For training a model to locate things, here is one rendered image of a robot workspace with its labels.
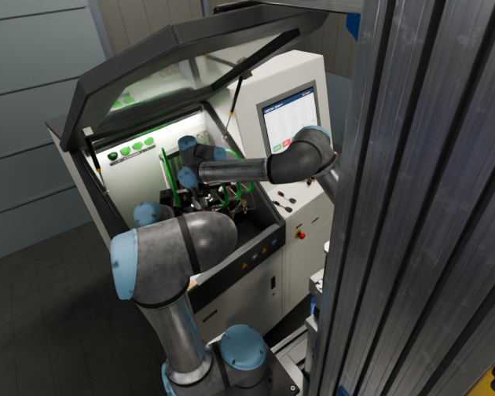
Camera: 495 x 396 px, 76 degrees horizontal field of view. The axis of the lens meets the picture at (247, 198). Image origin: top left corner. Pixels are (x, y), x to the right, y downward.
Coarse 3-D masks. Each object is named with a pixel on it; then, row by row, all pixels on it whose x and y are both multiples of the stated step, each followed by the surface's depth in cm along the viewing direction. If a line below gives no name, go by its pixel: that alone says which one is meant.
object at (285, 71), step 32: (288, 64) 170; (320, 64) 180; (224, 96) 151; (256, 96) 156; (320, 96) 186; (256, 128) 161; (288, 224) 164; (320, 224) 190; (288, 256) 180; (320, 256) 211; (288, 288) 200
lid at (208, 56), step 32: (160, 32) 55; (192, 32) 57; (224, 32) 61; (256, 32) 70; (288, 32) 95; (128, 64) 58; (160, 64) 62; (192, 64) 82; (224, 64) 101; (256, 64) 118; (96, 96) 64; (128, 96) 86; (160, 96) 107; (192, 96) 139; (64, 128) 99; (96, 128) 103; (128, 128) 140
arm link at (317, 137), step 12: (300, 132) 101; (312, 132) 99; (324, 132) 101; (312, 144) 94; (324, 144) 99; (324, 156) 98; (336, 156) 102; (324, 168) 99; (336, 168) 102; (324, 180) 103; (336, 180) 102
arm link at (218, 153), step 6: (198, 144) 122; (198, 150) 120; (204, 150) 117; (210, 150) 118; (216, 150) 117; (222, 150) 118; (204, 156) 115; (210, 156) 116; (216, 156) 117; (222, 156) 119
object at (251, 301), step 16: (272, 256) 166; (256, 272) 162; (272, 272) 174; (240, 288) 159; (256, 288) 170; (272, 288) 182; (208, 304) 145; (224, 304) 154; (240, 304) 166; (256, 304) 178; (272, 304) 193; (208, 320) 151; (224, 320) 161; (240, 320) 174; (256, 320) 187; (272, 320) 203; (208, 336) 158
